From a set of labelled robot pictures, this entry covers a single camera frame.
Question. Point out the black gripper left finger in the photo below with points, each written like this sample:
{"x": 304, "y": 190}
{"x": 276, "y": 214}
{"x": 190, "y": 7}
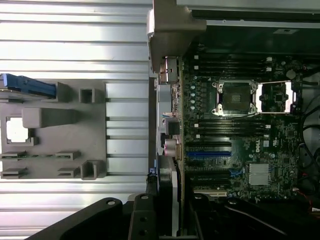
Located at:
{"x": 140, "y": 220}

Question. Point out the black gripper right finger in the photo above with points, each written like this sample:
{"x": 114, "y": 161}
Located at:
{"x": 197, "y": 220}

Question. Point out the white expansion slot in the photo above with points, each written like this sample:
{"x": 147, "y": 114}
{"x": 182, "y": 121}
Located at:
{"x": 210, "y": 193}

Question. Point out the black expansion slot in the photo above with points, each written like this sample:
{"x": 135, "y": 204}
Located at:
{"x": 210, "y": 172}
{"x": 210, "y": 179}
{"x": 207, "y": 144}

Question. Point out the blue expansion slot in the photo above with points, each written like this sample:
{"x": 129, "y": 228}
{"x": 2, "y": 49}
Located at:
{"x": 207, "y": 154}

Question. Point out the silver chipset heatsink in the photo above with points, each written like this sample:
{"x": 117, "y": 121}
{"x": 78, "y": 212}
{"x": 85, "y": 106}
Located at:
{"x": 259, "y": 174}

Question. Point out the black RAM slot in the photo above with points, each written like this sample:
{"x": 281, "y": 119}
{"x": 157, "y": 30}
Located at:
{"x": 232, "y": 64}
{"x": 232, "y": 58}
{"x": 232, "y": 130}
{"x": 232, "y": 135}
{"x": 232, "y": 126}
{"x": 232, "y": 70}
{"x": 232, "y": 122}

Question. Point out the gray plastic parts rack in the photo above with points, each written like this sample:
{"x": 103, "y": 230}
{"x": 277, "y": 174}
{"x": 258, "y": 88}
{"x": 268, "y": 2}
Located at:
{"x": 75, "y": 140}

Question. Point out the green motherboard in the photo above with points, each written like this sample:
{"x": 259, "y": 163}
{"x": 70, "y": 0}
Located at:
{"x": 280, "y": 140}

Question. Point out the green RAM stick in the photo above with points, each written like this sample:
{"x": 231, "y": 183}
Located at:
{"x": 42, "y": 156}

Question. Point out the CPU socket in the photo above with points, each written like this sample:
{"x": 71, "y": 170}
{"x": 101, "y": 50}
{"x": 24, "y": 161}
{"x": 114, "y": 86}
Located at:
{"x": 235, "y": 98}

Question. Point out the metal socket cover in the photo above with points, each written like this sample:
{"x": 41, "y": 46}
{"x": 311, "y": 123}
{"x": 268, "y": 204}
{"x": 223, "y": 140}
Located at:
{"x": 288, "y": 97}

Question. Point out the silver CPU chip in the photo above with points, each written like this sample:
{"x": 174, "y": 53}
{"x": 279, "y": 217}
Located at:
{"x": 16, "y": 130}

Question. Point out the hard disk with blue carrier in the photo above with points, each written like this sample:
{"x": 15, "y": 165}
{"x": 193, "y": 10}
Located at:
{"x": 30, "y": 83}

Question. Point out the dark gray PC case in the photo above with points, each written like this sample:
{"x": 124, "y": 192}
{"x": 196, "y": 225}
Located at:
{"x": 250, "y": 32}

